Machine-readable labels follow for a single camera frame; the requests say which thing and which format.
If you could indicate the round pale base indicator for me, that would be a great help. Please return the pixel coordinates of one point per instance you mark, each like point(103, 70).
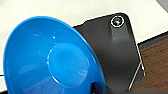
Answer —
point(117, 21)

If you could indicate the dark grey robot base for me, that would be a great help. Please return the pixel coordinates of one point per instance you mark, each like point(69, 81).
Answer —
point(113, 56)

